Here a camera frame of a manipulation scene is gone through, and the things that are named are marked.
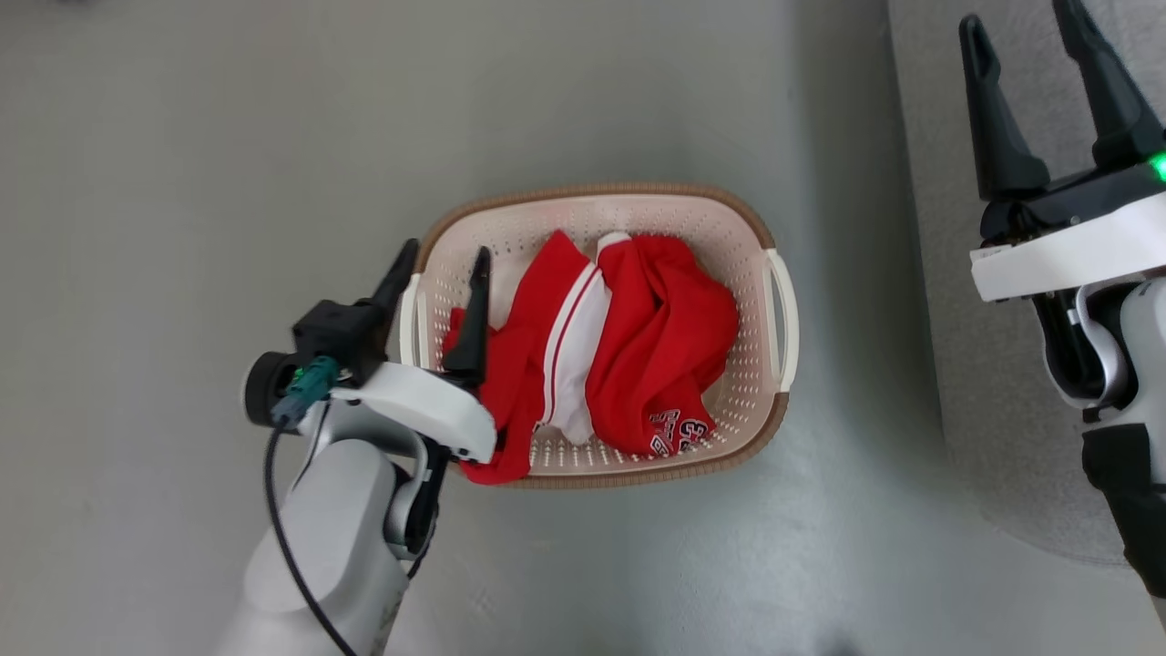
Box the cream perforated laundry basket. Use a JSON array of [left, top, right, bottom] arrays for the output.
[[399, 183, 800, 489]]

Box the grey fabric sofa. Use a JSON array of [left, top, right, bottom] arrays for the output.
[[888, 0, 1166, 568]]

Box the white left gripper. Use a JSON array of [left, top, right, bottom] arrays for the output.
[[330, 239, 497, 464]]

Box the red jersey with white stripe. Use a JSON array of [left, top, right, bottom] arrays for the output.
[[444, 230, 613, 486]]

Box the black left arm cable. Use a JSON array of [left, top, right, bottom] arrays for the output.
[[264, 357, 358, 656]]

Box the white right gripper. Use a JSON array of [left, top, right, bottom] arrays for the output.
[[959, 0, 1166, 302]]

